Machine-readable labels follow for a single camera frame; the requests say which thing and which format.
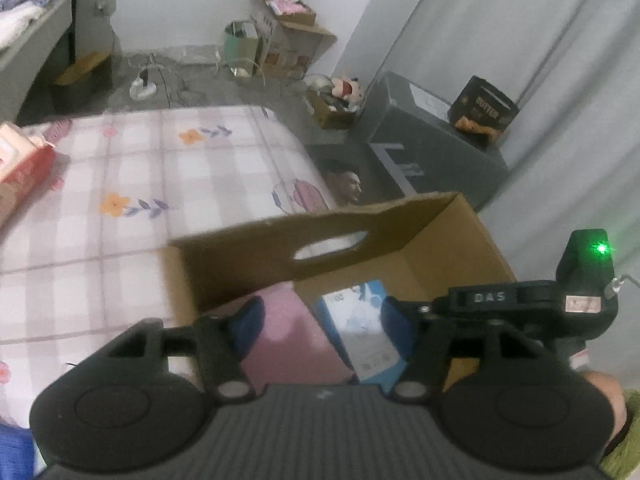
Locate green bin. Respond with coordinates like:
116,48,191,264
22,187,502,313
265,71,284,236
223,20,262,69

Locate grey storage case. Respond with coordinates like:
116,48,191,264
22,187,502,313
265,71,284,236
354,71,509,212

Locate white towel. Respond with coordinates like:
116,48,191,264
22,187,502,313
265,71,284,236
0,2,42,50

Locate brown cardboard box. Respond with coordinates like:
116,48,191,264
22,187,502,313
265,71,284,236
160,191,519,396

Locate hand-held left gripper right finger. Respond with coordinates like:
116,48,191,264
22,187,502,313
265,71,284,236
380,297,570,405

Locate grey cable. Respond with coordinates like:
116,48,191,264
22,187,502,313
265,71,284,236
604,272,639,297

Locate pink soft pack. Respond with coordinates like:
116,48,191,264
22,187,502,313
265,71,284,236
240,280,357,387

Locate black snack box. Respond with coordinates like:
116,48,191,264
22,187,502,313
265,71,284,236
447,76,519,149

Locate white power strip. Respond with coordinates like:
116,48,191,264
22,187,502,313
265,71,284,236
129,70,159,100

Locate blue white packet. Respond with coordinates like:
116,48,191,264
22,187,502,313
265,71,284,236
315,277,407,386

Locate pink packs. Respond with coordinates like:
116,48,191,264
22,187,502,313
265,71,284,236
265,0,312,17

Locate red pink tissue box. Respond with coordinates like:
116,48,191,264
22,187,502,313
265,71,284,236
0,122,57,227

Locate blue cloth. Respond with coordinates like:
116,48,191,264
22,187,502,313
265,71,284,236
0,424,37,480

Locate grey bed frame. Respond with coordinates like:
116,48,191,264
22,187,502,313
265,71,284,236
0,0,117,127

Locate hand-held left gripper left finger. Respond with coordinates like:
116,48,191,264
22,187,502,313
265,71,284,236
102,296,267,405

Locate printed face poster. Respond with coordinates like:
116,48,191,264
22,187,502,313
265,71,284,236
319,157,364,207

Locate yellow flat box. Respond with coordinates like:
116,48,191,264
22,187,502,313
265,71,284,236
53,52,109,87

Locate open cardboard carton stack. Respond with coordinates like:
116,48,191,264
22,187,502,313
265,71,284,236
244,0,338,79

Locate grey curtain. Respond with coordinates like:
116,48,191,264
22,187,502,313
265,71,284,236
334,0,640,411

